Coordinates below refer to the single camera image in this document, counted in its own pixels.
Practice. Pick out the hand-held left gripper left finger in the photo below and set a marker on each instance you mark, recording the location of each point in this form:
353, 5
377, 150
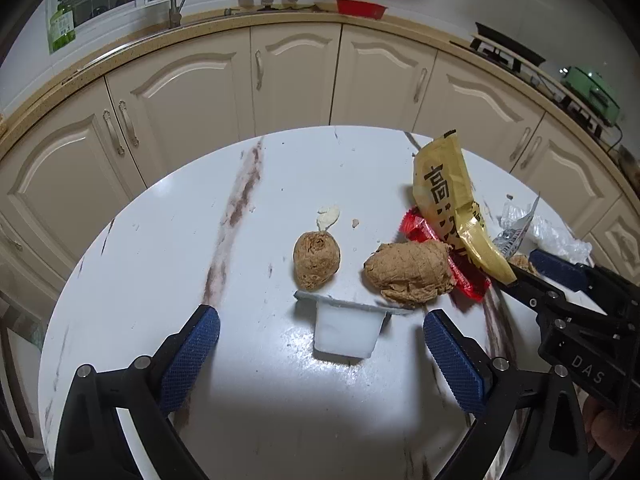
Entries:
190, 360

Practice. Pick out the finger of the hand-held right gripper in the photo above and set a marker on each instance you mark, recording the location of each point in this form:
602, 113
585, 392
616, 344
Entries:
530, 296
557, 267

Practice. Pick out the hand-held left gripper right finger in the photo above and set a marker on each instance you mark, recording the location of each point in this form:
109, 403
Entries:
452, 360

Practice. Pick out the clear plastic wrapper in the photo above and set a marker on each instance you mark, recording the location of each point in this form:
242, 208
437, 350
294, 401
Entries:
555, 240

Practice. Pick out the red snack wrapper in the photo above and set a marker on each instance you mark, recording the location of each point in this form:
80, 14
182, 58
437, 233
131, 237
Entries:
467, 280

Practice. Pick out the white plastic cup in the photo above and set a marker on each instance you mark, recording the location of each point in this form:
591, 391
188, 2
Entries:
345, 332

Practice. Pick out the yellow snack packet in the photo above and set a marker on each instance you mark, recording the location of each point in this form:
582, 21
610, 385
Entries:
445, 185

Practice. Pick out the person's right hand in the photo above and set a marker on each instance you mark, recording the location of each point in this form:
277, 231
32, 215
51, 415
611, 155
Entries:
602, 435

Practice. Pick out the small brown food piece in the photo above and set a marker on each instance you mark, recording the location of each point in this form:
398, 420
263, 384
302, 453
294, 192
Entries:
521, 261

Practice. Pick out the silver printed wrapper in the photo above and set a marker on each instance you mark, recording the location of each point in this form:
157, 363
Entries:
512, 235

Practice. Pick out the large brown food lump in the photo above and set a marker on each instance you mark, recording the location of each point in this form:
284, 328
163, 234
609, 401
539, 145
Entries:
405, 270

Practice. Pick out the small brown food lump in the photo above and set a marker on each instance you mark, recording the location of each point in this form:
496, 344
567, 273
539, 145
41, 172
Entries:
315, 260

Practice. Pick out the black gas stove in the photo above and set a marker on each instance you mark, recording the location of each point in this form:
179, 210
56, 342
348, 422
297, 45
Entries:
575, 102

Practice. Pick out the green cooking pot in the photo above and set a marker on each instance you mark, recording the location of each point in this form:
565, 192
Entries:
592, 92

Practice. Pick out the white cream scrap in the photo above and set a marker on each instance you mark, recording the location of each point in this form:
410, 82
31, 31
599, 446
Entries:
328, 216

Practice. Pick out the cream base kitchen cabinet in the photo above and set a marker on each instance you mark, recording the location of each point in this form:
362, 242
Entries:
190, 100

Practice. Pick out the beige kitchen countertop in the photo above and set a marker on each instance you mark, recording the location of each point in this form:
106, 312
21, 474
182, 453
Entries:
150, 42

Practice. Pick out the red plastic basin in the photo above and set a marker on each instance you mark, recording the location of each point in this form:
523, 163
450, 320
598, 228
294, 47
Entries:
361, 8

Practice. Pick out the steel kitchen faucet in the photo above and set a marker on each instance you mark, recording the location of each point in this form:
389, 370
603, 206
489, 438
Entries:
175, 7

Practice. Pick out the green dish soap bottle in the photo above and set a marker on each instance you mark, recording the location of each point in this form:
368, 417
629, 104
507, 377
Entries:
62, 25

